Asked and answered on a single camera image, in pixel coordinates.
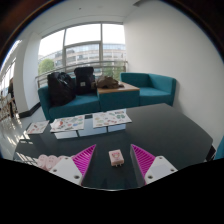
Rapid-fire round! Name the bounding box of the teal sofa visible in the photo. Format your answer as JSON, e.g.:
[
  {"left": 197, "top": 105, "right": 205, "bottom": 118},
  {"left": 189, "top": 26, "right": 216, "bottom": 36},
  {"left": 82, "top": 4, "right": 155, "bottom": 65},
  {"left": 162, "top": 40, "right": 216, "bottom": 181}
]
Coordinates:
[
  {"left": 37, "top": 79, "right": 102, "bottom": 122},
  {"left": 119, "top": 72, "right": 178, "bottom": 107}
]

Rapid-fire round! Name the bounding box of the black backpack with label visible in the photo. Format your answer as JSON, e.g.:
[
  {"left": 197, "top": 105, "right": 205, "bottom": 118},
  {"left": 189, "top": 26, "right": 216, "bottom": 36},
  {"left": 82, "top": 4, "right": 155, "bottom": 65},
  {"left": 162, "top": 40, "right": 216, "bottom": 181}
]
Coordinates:
[{"left": 73, "top": 66, "right": 98, "bottom": 96}]

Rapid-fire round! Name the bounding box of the pink power strip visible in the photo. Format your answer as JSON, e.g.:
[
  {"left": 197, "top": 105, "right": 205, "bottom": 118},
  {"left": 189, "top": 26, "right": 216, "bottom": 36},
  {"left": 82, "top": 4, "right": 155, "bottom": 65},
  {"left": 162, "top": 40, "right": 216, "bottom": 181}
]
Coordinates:
[{"left": 35, "top": 153, "right": 76, "bottom": 172}]

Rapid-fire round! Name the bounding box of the metal window railing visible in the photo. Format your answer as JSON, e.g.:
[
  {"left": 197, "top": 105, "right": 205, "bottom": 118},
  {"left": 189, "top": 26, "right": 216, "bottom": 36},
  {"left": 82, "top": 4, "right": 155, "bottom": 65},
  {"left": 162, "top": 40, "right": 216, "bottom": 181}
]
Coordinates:
[{"left": 34, "top": 59, "right": 129, "bottom": 89}]

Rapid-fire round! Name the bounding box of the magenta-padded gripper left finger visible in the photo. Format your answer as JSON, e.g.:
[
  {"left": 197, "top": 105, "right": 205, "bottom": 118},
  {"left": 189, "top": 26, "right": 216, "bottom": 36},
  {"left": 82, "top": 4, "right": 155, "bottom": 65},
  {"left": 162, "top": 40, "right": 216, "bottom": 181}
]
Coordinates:
[{"left": 49, "top": 143, "right": 98, "bottom": 187}]

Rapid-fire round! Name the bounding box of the wood-topped teal side table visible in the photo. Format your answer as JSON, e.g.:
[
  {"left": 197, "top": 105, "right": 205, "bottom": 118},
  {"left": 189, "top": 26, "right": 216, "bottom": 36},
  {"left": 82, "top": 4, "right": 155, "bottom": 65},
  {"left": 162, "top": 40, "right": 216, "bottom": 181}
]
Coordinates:
[{"left": 97, "top": 82, "right": 141, "bottom": 112}]

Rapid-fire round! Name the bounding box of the teal chair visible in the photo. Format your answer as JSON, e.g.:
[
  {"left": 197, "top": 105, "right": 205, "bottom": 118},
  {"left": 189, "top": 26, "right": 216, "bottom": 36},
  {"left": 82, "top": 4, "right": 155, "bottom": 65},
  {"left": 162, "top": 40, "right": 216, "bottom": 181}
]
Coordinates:
[{"left": 215, "top": 135, "right": 224, "bottom": 161}]

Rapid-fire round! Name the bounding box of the glossy black backpack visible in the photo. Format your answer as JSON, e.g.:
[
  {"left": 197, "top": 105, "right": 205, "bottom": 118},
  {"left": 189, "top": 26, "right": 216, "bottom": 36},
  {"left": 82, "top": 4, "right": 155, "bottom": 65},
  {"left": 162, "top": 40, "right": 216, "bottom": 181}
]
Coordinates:
[{"left": 46, "top": 71, "right": 77, "bottom": 108}]

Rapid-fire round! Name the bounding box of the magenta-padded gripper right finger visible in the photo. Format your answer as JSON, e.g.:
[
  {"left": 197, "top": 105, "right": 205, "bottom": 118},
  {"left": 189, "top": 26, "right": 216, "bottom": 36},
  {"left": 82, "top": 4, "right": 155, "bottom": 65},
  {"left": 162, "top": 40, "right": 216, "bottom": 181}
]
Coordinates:
[{"left": 129, "top": 143, "right": 179, "bottom": 186}]

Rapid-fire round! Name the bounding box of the person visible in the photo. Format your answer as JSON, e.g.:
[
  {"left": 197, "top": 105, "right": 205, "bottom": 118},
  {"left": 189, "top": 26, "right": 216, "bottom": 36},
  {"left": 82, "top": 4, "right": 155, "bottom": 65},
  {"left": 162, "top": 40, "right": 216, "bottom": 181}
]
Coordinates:
[{"left": 7, "top": 78, "right": 16, "bottom": 118}]

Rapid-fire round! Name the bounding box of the brown bag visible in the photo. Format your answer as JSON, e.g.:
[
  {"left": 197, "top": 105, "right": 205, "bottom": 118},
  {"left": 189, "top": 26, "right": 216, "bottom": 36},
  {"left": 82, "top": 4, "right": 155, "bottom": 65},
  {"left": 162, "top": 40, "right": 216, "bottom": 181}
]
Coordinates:
[{"left": 95, "top": 75, "right": 125, "bottom": 90}]

